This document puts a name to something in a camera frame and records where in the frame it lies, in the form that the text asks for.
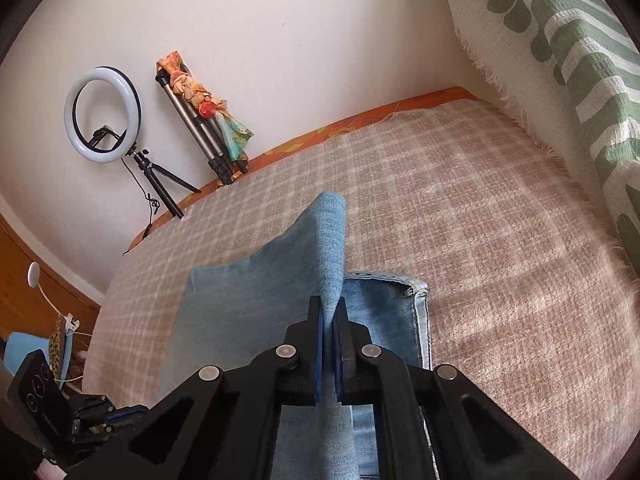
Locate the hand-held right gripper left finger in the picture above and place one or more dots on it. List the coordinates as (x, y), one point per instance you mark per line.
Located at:
(316, 345)

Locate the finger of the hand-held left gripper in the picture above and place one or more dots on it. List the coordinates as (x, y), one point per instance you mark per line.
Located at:
(95, 417)

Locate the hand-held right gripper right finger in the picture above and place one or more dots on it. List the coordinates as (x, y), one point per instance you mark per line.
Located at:
(341, 355)

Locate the blue denim pants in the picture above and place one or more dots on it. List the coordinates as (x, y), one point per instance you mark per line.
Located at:
(240, 310)

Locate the leopard print cushion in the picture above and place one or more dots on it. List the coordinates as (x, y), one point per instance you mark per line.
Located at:
(59, 350)

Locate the white clip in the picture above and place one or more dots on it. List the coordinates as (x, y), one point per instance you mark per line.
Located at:
(72, 322)

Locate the orange bed sheet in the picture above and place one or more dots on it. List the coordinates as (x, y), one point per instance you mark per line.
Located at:
(350, 122)

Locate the folded tripod with colourful cloth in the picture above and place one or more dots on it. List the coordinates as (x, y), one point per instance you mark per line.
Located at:
(235, 135)

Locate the small black tripod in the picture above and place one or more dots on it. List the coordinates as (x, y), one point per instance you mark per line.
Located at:
(150, 180)

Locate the folded silver tripod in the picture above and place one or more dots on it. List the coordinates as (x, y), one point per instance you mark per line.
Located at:
(200, 132)

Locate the green patterned white blanket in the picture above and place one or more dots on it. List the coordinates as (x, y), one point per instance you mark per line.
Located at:
(500, 35)

